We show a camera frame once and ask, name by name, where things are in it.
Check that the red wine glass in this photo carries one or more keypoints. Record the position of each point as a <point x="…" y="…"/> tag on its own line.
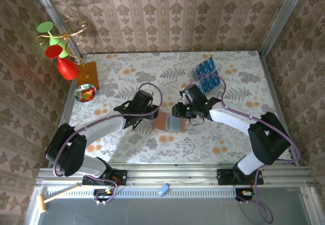
<point x="67" y="68"/>

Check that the aluminium table side rail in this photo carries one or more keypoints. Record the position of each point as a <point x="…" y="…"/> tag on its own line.
<point x="270" y="82"/>
<point x="67" y="105"/>

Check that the pink card holder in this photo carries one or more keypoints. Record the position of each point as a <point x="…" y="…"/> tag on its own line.
<point x="161" y="122"/>

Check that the colourful small bowl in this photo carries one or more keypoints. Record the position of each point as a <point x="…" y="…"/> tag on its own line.
<point x="85" y="93"/>

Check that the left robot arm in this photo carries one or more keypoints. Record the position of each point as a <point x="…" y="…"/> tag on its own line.
<point x="106" y="126"/>

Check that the green wine glass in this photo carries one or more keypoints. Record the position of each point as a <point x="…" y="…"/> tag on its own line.
<point x="45" y="27"/>

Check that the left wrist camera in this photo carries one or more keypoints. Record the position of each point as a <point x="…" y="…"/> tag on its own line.
<point x="148" y="93"/>

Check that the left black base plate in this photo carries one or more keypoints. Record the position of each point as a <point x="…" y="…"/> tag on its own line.
<point x="120" y="176"/>

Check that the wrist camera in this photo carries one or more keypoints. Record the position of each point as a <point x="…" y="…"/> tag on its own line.
<point x="182" y="96"/>
<point x="148" y="93"/>

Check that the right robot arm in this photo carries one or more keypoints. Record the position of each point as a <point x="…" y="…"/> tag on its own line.
<point x="228" y="118"/>

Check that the black connector box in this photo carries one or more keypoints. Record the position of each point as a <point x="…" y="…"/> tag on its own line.
<point x="240" y="197"/>
<point x="100" y="197"/>

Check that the aluminium frame post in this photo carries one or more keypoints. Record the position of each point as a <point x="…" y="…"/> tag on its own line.
<point x="283" y="16"/>
<point x="50" y="9"/>

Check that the grey metal panel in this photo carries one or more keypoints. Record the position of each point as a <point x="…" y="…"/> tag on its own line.
<point x="177" y="209"/>

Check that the orange wooden board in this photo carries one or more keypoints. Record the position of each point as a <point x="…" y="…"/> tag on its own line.
<point x="89" y="76"/>

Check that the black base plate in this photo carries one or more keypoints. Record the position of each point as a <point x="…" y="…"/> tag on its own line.
<point x="120" y="176"/>
<point x="223" y="176"/>

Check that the aluminium mounting rail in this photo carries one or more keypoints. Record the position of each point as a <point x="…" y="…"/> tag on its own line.
<point x="172" y="175"/>

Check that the wooden mallet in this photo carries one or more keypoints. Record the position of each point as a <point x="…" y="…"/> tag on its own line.
<point x="41" y="203"/>

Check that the blue cylinder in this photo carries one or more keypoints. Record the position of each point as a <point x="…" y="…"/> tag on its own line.
<point x="163" y="190"/>

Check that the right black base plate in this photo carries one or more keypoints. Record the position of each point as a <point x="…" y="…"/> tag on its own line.
<point x="223" y="176"/>

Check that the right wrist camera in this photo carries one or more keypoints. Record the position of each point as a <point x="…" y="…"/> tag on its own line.
<point x="182" y="96"/>

